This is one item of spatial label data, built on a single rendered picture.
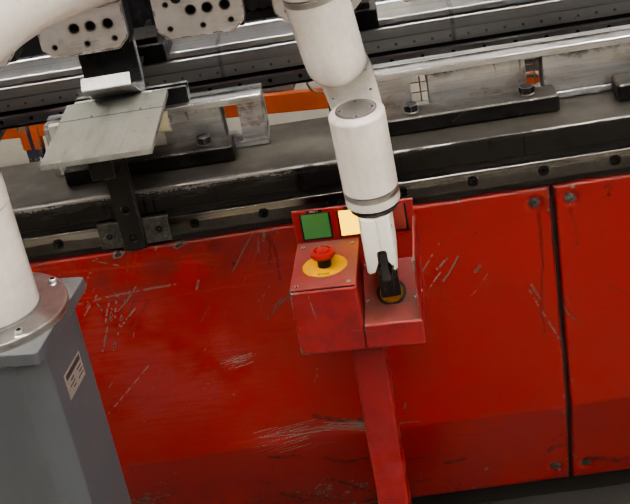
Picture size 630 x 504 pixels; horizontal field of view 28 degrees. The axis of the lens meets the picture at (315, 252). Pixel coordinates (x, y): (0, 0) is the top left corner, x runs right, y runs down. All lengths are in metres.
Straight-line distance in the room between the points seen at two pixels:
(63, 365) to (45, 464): 0.12
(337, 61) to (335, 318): 0.43
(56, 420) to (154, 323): 0.73
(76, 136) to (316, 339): 0.52
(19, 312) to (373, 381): 0.74
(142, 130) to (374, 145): 0.43
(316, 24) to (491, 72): 0.56
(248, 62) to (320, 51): 0.73
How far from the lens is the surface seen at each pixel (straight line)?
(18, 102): 2.55
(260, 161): 2.17
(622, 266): 2.28
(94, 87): 2.17
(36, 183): 2.30
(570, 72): 2.24
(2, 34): 1.43
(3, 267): 1.51
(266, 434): 2.41
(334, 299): 1.94
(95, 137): 2.08
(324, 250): 1.97
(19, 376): 1.53
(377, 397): 2.10
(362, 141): 1.81
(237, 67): 2.47
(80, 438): 1.62
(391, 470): 2.19
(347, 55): 1.75
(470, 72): 2.21
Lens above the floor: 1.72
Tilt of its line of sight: 27 degrees down
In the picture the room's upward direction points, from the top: 10 degrees counter-clockwise
